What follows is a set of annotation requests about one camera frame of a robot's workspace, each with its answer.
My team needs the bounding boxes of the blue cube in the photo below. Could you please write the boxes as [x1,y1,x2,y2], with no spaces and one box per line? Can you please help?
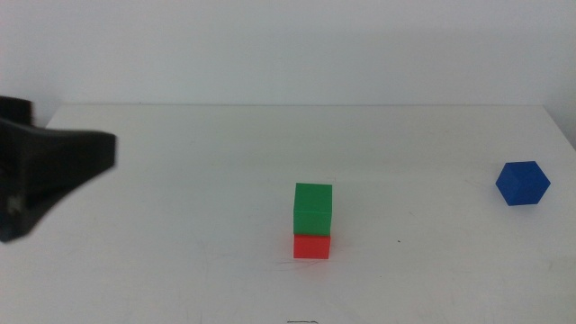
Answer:
[495,160,552,207]

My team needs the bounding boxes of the red cube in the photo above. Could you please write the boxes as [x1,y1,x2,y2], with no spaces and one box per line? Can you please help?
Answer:
[292,233,332,260]

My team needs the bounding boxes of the green cube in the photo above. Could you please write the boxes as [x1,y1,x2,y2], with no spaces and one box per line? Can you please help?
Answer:
[292,182,334,237]

